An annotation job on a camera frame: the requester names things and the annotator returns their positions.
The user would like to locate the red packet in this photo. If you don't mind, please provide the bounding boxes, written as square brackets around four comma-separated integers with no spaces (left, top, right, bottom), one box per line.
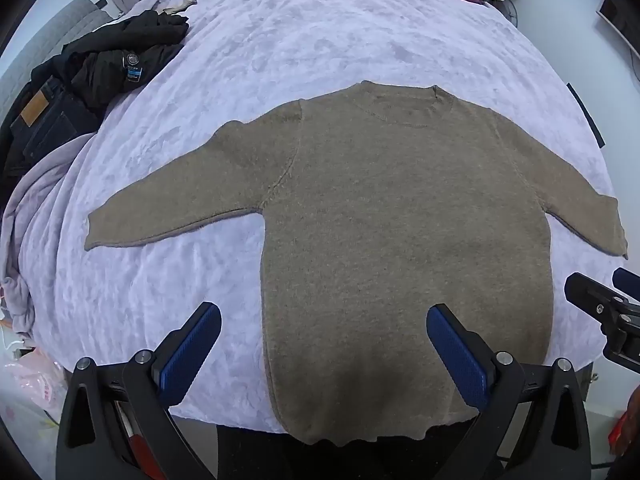
[607,385,640,456]

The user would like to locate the cream cloth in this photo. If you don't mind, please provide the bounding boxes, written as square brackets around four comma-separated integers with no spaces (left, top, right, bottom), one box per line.
[152,0,198,15]

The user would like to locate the dark blue jeans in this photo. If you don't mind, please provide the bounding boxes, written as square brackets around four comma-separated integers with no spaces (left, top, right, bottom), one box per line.
[2,75,101,181]

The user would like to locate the pink plastic bag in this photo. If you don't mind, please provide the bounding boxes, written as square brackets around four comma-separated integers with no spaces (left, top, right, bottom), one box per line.
[0,345,68,433]

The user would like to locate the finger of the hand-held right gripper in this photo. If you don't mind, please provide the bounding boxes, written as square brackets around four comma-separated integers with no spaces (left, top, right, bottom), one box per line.
[613,267,640,295]
[565,272,640,318]

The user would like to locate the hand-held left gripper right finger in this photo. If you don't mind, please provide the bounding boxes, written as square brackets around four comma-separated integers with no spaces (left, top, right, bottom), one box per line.
[426,303,593,480]

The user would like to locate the brown knit sweater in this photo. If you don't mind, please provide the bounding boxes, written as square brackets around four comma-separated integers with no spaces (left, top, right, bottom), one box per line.
[84,80,629,447]

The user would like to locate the black strap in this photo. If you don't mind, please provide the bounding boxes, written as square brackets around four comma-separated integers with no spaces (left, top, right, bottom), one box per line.
[566,82,606,150]

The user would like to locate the lavender fleece blanket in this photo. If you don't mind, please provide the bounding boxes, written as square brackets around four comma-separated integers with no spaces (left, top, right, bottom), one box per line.
[0,0,626,433]

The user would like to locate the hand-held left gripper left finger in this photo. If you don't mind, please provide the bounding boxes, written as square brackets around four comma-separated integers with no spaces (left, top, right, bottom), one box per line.
[55,301,222,480]

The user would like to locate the black jacket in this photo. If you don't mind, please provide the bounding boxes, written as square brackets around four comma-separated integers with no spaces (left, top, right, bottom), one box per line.
[32,10,191,111]

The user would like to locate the black monitor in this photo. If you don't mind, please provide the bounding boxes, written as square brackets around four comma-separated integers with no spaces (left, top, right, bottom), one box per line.
[597,0,640,86]

